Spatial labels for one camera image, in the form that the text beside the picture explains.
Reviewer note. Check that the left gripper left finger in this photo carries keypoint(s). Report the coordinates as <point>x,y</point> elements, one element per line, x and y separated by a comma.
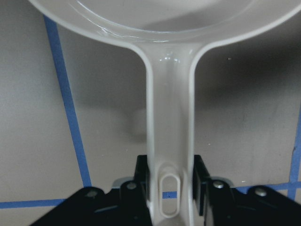
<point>134,196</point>

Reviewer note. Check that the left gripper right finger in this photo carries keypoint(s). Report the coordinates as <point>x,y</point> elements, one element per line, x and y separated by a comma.
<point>216,201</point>

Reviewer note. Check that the beige dustpan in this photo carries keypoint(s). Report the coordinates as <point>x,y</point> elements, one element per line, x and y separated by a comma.
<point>170,36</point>

